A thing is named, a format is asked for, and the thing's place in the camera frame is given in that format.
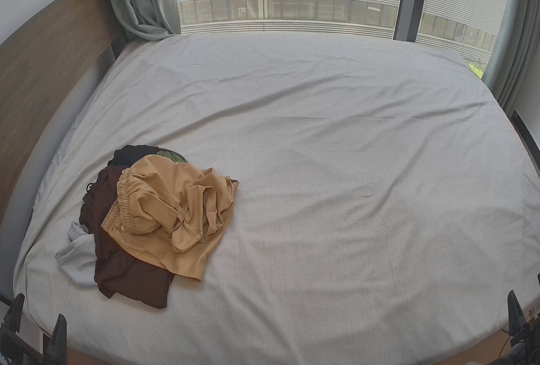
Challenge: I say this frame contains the green garment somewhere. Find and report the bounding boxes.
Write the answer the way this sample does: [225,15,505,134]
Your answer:
[154,147,188,165]

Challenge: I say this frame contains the black garment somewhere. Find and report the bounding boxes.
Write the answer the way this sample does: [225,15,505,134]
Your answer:
[107,145,159,168]

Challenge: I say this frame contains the tan shorts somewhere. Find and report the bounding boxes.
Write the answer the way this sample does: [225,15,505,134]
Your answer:
[100,154,240,281]

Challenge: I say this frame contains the pale grey garment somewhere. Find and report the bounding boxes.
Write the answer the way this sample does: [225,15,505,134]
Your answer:
[55,221,98,288]

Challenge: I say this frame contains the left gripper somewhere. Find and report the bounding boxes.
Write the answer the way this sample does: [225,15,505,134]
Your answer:
[0,292,68,365]

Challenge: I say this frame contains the brown garment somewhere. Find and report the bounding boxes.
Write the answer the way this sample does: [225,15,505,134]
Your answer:
[79,165,176,310]

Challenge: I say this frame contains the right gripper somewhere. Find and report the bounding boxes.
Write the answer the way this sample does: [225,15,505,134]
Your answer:
[507,272,540,365]

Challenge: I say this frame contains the bed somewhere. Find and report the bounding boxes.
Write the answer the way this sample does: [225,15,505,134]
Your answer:
[0,0,540,365]

